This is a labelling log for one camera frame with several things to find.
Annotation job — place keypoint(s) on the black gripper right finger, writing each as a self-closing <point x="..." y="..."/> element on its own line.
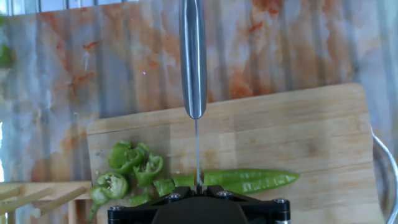
<point x="267" y="213"/>

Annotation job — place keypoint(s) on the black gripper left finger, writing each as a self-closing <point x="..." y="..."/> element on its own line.
<point x="133" y="213"/>

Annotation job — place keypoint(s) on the long green chili pepper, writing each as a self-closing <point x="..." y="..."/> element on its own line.
<point x="248" y="180"/>

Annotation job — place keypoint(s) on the steel kitchen knife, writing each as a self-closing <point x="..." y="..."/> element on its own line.
<point x="192" y="62"/>

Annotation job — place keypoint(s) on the cut chili slice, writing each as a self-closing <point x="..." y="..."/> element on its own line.
<point x="118" y="154"/>
<point x="135" y="158"/>
<point x="140" y="199"/>
<point x="164" y="186"/>
<point x="183" y="180"/>
<point x="116" y="186"/>
<point x="147" y="172"/>

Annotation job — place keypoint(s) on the wooden cutting board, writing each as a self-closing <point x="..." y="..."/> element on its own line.
<point x="280" y="133"/>

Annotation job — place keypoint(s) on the wooden peg rack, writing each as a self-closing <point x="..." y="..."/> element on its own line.
<point x="31" y="189"/>

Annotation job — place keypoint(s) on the marbled plastic table sheet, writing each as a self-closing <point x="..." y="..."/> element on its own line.
<point x="280" y="46"/>

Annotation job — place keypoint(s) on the green pepper inside bag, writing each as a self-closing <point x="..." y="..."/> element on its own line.
<point x="4" y="56"/>

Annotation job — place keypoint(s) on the clear plastic bag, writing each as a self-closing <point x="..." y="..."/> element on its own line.
<point x="4" y="40"/>

